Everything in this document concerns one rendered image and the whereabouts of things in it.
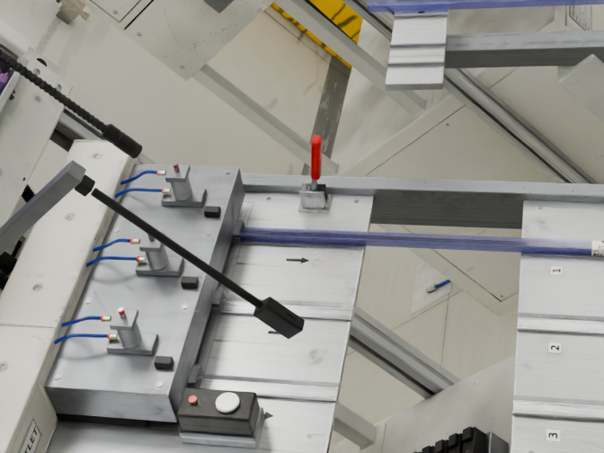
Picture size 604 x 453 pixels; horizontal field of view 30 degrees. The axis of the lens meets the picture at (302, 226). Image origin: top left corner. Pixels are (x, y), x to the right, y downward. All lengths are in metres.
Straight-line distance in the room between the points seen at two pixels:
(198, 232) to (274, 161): 2.75
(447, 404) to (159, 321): 0.59
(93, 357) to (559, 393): 0.48
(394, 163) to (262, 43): 2.03
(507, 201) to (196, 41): 1.05
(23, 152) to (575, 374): 0.67
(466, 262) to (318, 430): 1.47
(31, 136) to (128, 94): 2.39
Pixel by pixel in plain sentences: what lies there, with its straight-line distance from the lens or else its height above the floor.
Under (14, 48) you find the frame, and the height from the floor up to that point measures 1.40.
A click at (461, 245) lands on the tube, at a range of 1.30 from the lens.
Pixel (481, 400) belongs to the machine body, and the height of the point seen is 0.62.
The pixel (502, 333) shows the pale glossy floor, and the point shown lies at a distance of 2.78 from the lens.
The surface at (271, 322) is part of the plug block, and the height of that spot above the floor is 1.11.
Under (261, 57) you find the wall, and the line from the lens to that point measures 4.30.
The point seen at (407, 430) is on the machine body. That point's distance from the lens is 1.71.
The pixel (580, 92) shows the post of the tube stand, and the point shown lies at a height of 0.78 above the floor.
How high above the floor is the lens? 1.53
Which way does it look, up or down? 22 degrees down
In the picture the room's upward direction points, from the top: 54 degrees counter-clockwise
